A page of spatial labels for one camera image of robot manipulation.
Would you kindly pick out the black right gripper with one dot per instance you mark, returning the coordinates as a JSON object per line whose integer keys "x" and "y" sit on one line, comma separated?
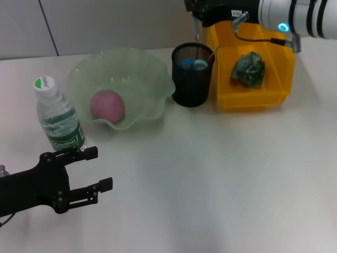
{"x": 229, "y": 10}

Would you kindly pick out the clear plastic ruler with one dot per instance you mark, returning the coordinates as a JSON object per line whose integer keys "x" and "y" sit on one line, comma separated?
{"x": 214, "y": 52}

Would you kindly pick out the white grey ballpoint pen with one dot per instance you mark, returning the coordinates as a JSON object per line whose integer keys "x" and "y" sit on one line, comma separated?
{"x": 196, "y": 29}

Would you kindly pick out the pink peach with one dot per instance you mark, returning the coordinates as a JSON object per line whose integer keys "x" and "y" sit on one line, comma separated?
{"x": 108, "y": 105}

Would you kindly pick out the clear plastic water bottle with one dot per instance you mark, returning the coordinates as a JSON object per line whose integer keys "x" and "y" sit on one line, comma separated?
{"x": 65, "y": 131}

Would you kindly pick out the yellow plastic bin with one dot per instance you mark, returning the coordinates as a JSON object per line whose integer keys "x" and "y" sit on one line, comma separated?
{"x": 226, "y": 79}

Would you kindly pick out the green glass fruit plate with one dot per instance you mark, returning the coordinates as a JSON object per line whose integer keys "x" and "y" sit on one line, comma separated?
{"x": 126, "y": 68}

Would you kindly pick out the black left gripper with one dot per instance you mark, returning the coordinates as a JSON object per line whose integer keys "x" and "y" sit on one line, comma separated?
{"x": 34, "y": 187}

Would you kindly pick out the black mesh pen holder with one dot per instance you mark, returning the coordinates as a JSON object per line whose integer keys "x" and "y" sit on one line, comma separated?
{"x": 189, "y": 87}

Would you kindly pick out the blue scissors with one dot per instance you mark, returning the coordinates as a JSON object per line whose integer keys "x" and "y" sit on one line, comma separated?
{"x": 182, "y": 63}

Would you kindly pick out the green plastic wrap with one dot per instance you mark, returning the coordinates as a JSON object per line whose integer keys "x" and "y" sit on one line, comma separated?
{"x": 247, "y": 69}

